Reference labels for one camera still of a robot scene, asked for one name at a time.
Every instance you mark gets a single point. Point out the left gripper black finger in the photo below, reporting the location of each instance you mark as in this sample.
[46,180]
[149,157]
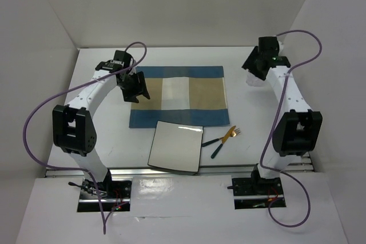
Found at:
[131,99]
[143,90]

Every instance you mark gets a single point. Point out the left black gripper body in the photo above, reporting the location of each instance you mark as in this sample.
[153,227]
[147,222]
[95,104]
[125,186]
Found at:
[130,84]

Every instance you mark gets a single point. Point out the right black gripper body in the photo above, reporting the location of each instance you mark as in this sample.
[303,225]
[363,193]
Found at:
[252,62]

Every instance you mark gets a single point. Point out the blue beige white placemat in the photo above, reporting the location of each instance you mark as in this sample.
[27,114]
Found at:
[188,95]

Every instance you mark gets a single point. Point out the square white black-rimmed plate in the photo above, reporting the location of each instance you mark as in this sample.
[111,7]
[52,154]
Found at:
[176,147]

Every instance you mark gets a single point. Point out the gold fork green handle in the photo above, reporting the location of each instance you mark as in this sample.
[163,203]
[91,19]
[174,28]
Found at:
[232,134]

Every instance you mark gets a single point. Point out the gold knife green handle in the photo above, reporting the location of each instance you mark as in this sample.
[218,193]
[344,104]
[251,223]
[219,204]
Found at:
[223,140]

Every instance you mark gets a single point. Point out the clear drinking glass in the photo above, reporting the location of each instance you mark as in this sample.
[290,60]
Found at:
[254,81]

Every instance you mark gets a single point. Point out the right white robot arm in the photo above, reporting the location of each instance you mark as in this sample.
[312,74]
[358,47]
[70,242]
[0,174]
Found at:
[296,126]

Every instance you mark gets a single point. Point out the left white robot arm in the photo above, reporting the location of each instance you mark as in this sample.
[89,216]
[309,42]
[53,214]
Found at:
[73,128]

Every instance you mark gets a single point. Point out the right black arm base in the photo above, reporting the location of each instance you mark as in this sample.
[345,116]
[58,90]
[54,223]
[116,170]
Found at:
[250,193]

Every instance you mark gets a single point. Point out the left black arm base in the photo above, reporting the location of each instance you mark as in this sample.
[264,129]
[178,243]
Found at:
[117,198]

